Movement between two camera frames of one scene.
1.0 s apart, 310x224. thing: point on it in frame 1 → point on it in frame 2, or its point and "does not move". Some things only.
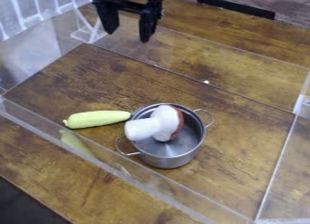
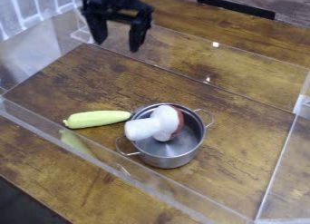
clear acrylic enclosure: x=179 y=131 does not move
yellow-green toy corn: x=97 y=118 does not move
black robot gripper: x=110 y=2 → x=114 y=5
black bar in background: x=246 y=9 does not move
